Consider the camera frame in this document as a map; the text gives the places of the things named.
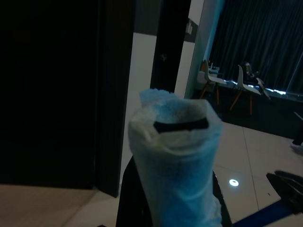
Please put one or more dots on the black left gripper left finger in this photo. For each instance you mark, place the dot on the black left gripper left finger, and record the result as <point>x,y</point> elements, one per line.
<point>132,203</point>

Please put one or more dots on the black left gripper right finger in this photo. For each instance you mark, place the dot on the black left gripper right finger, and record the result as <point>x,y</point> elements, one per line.
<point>225,215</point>

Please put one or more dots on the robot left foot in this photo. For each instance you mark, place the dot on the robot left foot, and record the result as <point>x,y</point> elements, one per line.
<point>287,189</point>

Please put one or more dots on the person leg dark trousers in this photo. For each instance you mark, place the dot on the person leg dark trousers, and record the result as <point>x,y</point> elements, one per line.
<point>298,132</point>

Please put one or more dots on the dark wooden door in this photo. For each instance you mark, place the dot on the dark wooden door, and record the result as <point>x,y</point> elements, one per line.
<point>59,94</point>

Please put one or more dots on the white chair wooden legs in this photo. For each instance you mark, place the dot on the white chair wooden legs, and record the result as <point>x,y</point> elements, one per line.
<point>210,76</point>
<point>243,82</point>

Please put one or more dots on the black bag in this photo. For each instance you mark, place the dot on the black bag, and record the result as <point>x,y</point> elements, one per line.
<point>254,75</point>

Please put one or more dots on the glass partition panel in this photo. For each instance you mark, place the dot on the glass partition panel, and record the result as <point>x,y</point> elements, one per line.
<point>201,47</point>

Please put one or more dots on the black door panel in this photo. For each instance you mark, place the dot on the black door panel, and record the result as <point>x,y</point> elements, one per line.
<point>168,35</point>

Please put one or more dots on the dark pleated curtain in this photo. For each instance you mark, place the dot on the dark pleated curtain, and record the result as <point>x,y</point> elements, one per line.
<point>260,35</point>

